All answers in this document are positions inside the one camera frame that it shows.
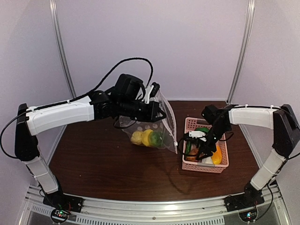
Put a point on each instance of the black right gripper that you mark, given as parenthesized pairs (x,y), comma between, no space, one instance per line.
(206,148)

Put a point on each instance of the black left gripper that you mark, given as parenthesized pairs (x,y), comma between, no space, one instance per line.
(151,116)

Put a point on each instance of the brown croissant toy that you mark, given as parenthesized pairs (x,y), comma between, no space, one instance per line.
(192,155)

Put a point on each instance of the green cucumber toy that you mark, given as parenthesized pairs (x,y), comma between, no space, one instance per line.
(188,148)

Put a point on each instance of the clear zip top bag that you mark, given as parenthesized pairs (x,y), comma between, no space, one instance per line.
(167,126)

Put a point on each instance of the yellow lemon toy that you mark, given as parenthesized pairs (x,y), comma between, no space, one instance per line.
(156,139)
(145,137)

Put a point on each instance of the pink plastic basket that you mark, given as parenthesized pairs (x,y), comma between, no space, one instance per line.
(196,124)

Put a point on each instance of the pale yellow walnut-shaped toy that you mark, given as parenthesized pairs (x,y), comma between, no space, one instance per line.
(136,137)

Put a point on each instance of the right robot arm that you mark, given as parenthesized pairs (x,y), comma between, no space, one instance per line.
(276,125)

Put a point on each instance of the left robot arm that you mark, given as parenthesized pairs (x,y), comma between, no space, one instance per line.
(35,120)

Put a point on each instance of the orange mango toy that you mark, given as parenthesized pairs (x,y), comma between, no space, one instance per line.
(217,156)

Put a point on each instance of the right round circuit board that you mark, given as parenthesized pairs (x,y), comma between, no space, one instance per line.
(248,216)

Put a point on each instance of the round circuit board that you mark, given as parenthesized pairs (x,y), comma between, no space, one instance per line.
(59,216)
(248,216)

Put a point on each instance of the left round circuit board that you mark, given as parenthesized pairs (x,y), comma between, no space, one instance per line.
(59,216)

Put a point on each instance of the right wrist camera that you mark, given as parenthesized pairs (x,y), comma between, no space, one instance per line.
(195,135)

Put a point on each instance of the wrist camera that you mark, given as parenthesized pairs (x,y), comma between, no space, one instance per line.
(195,135)
(150,92)

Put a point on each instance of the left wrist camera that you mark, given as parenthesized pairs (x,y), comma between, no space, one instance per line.
(150,92)

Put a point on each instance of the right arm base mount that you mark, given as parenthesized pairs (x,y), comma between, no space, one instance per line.
(242,201)

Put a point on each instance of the right aluminium frame post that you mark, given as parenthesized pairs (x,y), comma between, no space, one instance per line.
(243,49)

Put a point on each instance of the aluminium frame post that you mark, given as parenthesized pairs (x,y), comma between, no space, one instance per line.
(60,46)
(243,49)

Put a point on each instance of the front aluminium rail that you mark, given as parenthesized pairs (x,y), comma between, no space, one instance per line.
(209,211)

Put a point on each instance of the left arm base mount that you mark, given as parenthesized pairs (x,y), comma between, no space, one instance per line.
(64,202)

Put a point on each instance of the left aluminium frame post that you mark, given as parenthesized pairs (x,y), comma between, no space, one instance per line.
(60,46)

